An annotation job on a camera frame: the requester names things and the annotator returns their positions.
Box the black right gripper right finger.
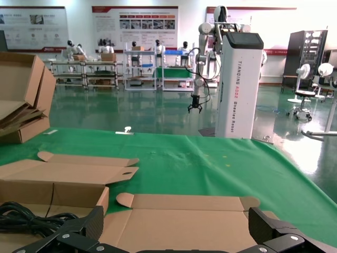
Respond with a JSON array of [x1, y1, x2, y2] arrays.
[[236, 207, 337, 253]]

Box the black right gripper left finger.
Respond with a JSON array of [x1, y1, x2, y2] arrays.
[[12, 205, 127, 253]]

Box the black power cable bundle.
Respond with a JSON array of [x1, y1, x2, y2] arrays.
[[0, 182, 81, 238]]

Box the green table cloth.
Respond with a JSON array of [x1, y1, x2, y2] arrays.
[[0, 128, 337, 253]]

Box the black rolling stool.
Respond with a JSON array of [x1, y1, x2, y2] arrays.
[[288, 90, 316, 121]]

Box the white wheeled robot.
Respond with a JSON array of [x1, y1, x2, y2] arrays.
[[187, 5, 264, 139]]

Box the white standing fan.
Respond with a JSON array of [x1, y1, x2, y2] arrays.
[[286, 64, 309, 103], [313, 62, 333, 100]]

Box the low metal roller rack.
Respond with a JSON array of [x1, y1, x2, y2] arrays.
[[49, 60, 124, 89]]

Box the white metal shelf rack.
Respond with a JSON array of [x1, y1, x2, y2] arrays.
[[155, 50, 196, 92], [123, 49, 156, 91]]

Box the dark equipment cabinet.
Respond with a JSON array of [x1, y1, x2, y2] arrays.
[[282, 30, 329, 93]]

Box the white black humanoid robot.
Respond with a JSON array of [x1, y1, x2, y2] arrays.
[[97, 38, 116, 62], [130, 41, 140, 66], [178, 41, 191, 66], [153, 39, 166, 65], [64, 40, 87, 72]]

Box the green plastic crate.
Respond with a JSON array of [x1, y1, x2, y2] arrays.
[[156, 67, 195, 79]]

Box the white desk frame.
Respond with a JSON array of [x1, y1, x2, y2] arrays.
[[301, 89, 337, 142]]

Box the white red wall poster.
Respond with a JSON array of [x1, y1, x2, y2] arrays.
[[91, 5, 179, 51], [0, 6, 70, 52], [206, 6, 298, 51]]

